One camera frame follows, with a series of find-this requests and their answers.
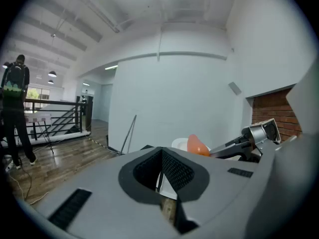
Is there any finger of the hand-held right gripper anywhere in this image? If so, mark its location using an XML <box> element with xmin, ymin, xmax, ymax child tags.
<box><xmin>210</xmin><ymin>144</ymin><xmax>252</xmax><ymax>160</ymax></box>
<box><xmin>216</xmin><ymin>134</ymin><xmax>252</xmax><ymax>151</ymax></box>

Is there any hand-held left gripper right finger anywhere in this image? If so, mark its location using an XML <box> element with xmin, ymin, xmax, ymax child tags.
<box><xmin>160</xmin><ymin>57</ymin><xmax>319</xmax><ymax>239</ymax></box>

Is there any grey wall box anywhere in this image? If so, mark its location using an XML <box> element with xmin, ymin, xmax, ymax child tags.
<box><xmin>227</xmin><ymin>81</ymin><xmax>242</xmax><ymax>96</ymax></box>

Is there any white round plate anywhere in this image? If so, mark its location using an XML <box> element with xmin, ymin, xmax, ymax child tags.
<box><xmin>171</xmin><ymin>137</ymin><xmax>212</xmax><ymax>159</ymax></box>

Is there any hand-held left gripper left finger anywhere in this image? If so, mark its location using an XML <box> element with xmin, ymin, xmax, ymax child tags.
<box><xmin>32</xmin><ymin>146</ymin><xmax>180</xmax><ymax>239</ymax></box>

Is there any yellow black striped cable cover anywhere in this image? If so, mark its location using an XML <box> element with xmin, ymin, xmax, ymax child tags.
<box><xmin>88</xmin><ymin>136</ymin><xmax>108</xmax><ymax>149</ymax></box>

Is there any white power strip with cables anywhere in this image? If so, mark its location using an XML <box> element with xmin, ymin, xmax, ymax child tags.
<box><xmin>9</xmin><ymin>175</ymin><xmax>50</xmax><ymax>206</ymax></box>

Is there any orange carrot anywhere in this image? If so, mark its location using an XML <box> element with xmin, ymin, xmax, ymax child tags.
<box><xmin>186</xmin><ymin>134</ymin><xmax>211</xmax><ymax>157</ymax></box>

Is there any teal flat mop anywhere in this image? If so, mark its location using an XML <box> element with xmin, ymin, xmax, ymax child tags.
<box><xmin>119</xmin><ymin>115</ymin><xmax>138</xmax><ymax>156</ymax></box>

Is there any black metal railing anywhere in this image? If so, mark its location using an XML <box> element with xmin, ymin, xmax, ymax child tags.
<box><xmin>23</xmin><ymin>98</ymin><xmax>94</xmax><ymax>141</ymax></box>

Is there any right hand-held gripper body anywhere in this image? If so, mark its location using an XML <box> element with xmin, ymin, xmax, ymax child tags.
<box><xmin>239</xmin><ymin>118</ymin><xmax>282</xmax><ymax>163</ymax></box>

